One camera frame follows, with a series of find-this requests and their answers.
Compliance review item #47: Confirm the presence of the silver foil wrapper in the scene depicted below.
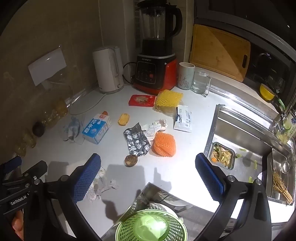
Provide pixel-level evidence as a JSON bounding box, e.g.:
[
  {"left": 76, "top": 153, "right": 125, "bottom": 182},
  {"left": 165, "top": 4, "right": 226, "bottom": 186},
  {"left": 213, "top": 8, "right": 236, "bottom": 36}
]
[{"left": 123, "top": 123, "right": 151, "bottom": 157}]

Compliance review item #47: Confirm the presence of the clear glass mug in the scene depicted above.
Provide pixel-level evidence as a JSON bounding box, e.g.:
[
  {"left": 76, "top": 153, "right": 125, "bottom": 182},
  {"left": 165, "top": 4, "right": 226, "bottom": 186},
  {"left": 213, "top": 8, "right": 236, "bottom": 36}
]
[{"left": 191, "top": 71, "right": 212, "bottom": 97}]

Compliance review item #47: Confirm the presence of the metal container with food scraps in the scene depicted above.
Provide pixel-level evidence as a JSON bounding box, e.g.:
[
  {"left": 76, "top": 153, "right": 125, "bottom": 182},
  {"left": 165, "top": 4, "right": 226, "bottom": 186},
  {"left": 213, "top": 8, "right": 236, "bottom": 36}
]
[{"left": 209, "top": 141, "right": 236, "bottom": 170}]

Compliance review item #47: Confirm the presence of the white electric kettle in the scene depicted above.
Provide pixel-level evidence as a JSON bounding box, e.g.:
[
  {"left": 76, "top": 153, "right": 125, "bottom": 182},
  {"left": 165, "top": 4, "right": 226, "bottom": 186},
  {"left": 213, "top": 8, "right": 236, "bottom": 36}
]
[{"left": 92, "top": 46, "right": 125, "bottom": 94}]

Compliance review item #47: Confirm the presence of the brown round shell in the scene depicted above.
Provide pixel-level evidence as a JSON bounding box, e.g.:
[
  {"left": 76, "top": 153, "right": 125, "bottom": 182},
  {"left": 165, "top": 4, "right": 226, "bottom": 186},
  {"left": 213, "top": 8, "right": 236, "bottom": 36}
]
[{"left": 125, "top": 154, "right": 139, "bottom": 167}]

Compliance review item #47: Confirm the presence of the glossy grey base cabinet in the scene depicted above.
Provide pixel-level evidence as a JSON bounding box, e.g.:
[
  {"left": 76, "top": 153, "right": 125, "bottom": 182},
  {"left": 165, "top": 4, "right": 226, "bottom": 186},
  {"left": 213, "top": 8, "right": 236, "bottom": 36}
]
[{"left": 104, "top": 182, "right": 238, "bottom": 241}]

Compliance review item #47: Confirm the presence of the chrome faucet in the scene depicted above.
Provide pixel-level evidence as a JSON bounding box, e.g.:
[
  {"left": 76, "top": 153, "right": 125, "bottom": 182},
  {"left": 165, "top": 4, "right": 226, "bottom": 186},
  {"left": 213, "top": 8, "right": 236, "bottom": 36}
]
[{"left": 271, "top": 93, "right": 296, "bottom": 139}]

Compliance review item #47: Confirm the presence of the white printed mug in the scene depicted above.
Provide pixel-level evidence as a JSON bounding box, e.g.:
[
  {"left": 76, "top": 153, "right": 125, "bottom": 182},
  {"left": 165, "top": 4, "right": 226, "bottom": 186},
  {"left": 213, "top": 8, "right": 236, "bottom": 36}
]
[{"left": 177, "top": 62, "right": 196, "bottom": 90}]

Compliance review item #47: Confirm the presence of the white wall socket cover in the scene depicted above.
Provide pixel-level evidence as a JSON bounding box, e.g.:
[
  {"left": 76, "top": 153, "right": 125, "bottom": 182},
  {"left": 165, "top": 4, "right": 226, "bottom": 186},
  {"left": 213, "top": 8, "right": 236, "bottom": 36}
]
[{"left": 28, "top": 45, "right": 68, "bottom": 86}]

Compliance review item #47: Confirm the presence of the bundle of bamboo skewers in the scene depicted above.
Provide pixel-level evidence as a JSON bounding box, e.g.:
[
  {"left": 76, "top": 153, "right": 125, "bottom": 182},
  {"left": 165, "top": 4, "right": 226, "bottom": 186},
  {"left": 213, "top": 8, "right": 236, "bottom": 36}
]
[{"left": 270, "top": 162, "right": 293, "bottom": 206}]

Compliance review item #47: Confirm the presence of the blue and white milk carton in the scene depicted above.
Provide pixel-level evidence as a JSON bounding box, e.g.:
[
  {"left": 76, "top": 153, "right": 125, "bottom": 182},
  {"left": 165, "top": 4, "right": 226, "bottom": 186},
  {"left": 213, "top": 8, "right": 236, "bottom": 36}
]
[{"left": 82, "top": 112, "right": 112, "bottom": 145}]

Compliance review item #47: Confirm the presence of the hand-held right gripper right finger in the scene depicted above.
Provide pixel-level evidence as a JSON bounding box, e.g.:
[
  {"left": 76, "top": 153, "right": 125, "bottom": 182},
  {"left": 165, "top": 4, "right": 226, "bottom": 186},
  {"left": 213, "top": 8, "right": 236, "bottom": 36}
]
[{"left": 195, "top": 152, "right": 272, "bottom": 241}]

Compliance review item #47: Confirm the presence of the black and red blender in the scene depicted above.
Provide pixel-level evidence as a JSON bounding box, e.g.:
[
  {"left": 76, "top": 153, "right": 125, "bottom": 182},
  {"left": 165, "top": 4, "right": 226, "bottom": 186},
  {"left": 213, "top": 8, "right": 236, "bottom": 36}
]
[{"left": 132, "top": 0, "right": 184, "bottom": 95}]

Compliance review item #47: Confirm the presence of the stainless steel sink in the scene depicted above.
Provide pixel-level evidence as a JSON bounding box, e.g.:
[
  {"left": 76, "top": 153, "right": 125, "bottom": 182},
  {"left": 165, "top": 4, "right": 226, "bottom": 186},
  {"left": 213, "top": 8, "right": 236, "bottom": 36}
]
[{"left": 203, "top": 104, "right": 296, "bottom": 205}]

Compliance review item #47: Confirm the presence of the black blender cable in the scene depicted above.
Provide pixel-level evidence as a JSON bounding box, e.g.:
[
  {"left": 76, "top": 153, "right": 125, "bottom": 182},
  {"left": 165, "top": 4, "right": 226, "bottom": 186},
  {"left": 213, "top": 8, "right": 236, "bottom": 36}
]
[{"left": 122, "top": 62, "right": 139, "bottom": 84}]

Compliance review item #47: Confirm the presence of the red snack packet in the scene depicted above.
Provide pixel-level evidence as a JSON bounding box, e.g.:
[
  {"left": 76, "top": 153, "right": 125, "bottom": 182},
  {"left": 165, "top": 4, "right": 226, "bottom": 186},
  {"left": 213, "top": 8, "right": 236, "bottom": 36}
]
[{"left": 129, "top": 94, "right": 157, "bottom": 108}]

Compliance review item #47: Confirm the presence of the yellow foam fruit net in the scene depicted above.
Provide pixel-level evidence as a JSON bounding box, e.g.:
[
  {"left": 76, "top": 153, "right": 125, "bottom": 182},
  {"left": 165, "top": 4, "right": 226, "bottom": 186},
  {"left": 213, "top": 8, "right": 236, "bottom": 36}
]
[{"left": 154, "top": 90, "right": 184, "bottom": 111}]

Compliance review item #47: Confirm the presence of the white sachet packet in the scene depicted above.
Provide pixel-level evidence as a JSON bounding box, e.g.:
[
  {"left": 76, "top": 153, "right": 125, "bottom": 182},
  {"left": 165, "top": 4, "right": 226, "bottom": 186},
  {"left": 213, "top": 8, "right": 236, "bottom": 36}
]
[{"left": 173, "top": 105, "right": 192, "bottom": 133}]

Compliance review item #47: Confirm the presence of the green label dish soap bottle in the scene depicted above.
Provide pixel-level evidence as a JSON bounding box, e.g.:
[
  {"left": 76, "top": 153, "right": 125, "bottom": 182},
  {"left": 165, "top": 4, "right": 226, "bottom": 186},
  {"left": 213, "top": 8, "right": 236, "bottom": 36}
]
[{"left": 275, "top": 113, "right": 296, "bottom": 143}]

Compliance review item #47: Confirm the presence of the orange foam fruit net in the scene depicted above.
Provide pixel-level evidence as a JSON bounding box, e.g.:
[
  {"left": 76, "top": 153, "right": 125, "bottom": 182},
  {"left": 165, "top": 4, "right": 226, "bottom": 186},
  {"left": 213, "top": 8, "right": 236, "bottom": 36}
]
[{"left": 151, "top": 131, "right": 177, "bottom": 158}]

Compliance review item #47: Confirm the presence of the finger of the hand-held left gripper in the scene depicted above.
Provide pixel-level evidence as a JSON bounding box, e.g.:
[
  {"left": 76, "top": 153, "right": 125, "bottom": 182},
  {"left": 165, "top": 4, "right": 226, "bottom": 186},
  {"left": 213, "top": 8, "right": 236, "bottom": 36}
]
[
  {"left": 14, "top": 161, "right": 48, "bottom": 186},
  {"left": 0, "top": 156, "right": 23, "bottom": 176}
]

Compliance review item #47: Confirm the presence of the green perforated basket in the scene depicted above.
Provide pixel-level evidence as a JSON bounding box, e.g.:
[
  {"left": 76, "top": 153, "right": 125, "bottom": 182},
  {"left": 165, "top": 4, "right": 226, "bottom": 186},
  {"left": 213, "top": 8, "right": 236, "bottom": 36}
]
[{"left": 115, "top": 209, "right": 187, "bottom": 241}]

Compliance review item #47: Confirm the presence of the torn white crumpled tissue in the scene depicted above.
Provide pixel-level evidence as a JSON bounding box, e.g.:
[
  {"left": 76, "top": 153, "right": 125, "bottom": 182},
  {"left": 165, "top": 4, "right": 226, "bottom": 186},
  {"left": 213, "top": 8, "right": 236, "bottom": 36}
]
[{"left": 87, "top": 167, "right": 119, "bottom": 202}]

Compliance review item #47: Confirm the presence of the dark round jar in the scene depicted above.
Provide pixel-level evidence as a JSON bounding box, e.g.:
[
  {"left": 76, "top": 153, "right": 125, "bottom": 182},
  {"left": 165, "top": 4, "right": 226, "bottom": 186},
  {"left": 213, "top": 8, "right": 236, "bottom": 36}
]
[{"left": 32, "top": 121, "right": 46, "bottom": 137}]

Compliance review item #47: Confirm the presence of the wooden cutting board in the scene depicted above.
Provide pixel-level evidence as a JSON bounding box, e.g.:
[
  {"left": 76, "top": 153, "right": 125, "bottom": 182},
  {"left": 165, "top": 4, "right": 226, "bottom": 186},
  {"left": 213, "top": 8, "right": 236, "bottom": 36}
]
[{"left": 189, "top": 24, "right": 251, "bottom": 82}]

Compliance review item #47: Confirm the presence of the glass jar with yellow liquid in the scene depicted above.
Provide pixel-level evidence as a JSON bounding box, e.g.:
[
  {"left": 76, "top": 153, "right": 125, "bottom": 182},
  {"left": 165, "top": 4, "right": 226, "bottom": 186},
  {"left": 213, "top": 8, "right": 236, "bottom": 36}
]
[{"left": 41, "top": 98, "right": 69, "bottom": 128}]

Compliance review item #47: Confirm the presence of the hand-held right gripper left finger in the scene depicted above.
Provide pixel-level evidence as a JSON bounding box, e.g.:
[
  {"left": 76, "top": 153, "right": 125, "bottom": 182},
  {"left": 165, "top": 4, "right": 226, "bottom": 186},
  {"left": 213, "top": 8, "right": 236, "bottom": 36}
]
[{"left": 44, "top": 153, "right": 102, "bottom": 241}]

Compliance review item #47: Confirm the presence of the person's left hand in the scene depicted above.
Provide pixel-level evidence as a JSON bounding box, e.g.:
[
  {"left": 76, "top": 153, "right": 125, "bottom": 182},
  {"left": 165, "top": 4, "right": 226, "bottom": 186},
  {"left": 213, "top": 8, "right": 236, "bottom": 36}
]
[{"left": 10, "top": 209, "right": 25, "bottom": 238}]

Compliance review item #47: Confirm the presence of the yellow bowl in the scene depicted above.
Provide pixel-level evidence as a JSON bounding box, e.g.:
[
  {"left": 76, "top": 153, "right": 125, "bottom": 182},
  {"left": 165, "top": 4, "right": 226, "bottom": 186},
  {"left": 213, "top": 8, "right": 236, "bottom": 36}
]
[{"left": 259, "top": 83, "right": 277, "bottom": 101}]

